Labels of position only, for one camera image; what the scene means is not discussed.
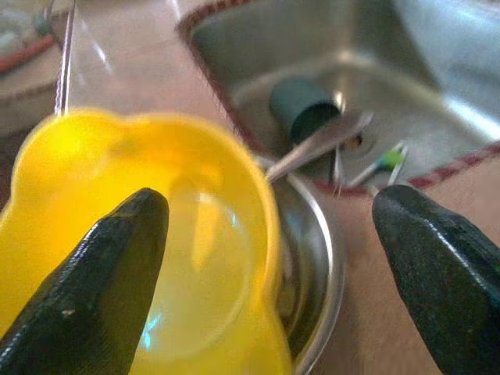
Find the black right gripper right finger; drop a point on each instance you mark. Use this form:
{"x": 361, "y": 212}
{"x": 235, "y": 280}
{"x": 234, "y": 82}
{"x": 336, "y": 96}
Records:
{"x": 449, "y": 281}

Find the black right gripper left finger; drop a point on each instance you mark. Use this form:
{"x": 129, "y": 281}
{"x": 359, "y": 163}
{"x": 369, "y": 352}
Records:
{"x": 86, "y": 293}

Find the yellow plastic cup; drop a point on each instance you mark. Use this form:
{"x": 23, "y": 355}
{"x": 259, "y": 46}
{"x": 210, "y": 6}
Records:
{"x": 97, "y": 156}

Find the white green dish brush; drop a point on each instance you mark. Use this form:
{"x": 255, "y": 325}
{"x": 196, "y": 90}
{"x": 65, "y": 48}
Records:
{"x": 390, "y": 159}

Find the steel bowl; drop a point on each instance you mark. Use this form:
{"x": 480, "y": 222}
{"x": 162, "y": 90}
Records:
{"x": 312, "y": 242}

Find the steel spoon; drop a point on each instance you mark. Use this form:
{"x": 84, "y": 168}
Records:
{"x": 324, "y": 142}

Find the stainless steel sink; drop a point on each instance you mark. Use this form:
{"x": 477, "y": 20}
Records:
{"x": 390, "y": 70}

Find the dark teal cup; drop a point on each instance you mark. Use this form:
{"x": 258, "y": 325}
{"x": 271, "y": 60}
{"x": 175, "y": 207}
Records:
{"x": 297, "y": 101}

